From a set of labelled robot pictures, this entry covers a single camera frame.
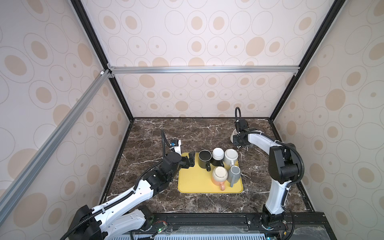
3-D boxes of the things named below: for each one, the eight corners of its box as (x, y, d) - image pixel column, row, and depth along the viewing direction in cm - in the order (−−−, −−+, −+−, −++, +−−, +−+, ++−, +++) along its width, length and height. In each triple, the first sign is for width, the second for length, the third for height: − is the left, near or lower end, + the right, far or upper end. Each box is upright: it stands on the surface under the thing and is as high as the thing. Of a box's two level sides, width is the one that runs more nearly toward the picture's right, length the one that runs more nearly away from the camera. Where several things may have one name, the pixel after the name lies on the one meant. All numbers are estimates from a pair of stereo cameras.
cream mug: (224, 168, 94) (226, 162, 88) (222, 154, 100) (224, 148, 94) (237, 168, 94) (239, 162, 88) (234, 154, 100) (236, 148, 94)
